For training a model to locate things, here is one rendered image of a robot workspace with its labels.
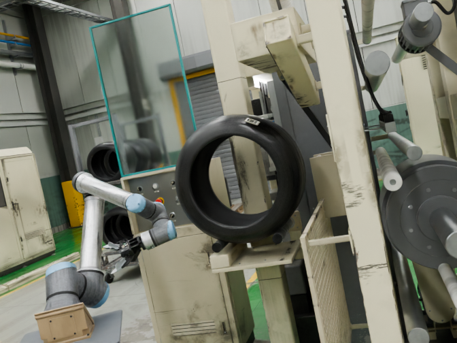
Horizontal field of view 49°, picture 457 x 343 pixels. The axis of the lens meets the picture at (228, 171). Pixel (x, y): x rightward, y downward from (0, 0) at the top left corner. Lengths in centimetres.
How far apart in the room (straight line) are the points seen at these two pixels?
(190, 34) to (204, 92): 140
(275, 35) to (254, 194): 101
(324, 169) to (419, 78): 320
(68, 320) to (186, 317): 98
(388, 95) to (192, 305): 869
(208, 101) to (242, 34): 1015
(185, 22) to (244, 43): 1055
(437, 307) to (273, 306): 83
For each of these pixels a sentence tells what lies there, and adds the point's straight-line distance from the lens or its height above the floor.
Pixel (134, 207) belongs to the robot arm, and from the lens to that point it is 246.
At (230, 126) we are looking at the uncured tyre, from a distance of 218.
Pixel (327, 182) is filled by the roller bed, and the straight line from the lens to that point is 245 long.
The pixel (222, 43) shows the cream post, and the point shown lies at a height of 184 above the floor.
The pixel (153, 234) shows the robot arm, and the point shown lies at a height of 99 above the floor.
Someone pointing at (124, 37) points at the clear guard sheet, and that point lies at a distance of 325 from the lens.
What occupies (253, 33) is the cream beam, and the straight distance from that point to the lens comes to 194.
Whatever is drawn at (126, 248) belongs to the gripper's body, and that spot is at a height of 95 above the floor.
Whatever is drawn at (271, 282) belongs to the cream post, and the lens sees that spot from 267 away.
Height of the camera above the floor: 135
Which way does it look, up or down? 3 degrees down
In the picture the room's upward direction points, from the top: 12 degrees counter-clockwise
